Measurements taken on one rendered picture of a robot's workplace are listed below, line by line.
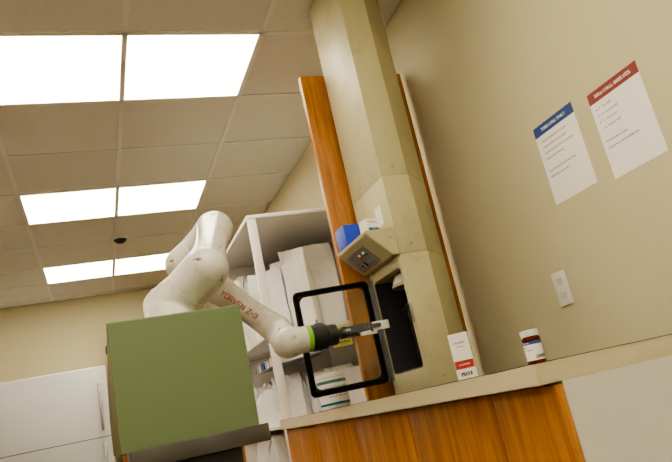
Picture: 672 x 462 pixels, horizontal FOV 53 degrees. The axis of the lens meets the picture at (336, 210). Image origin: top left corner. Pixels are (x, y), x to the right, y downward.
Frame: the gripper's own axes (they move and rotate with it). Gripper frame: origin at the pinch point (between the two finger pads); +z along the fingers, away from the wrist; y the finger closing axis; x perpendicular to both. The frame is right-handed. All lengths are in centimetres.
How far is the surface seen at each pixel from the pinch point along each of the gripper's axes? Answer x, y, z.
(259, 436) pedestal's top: 28, -64, -62
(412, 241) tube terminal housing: -26.3, -16.3, 13.3
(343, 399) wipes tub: 22, 55, 0
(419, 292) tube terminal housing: -7.7, -16.4, 11.3
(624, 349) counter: 25, -121, 0
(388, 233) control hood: -30.3, -16.4, 4.7
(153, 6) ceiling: -145, 13, -62
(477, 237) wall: -29, 0, 50
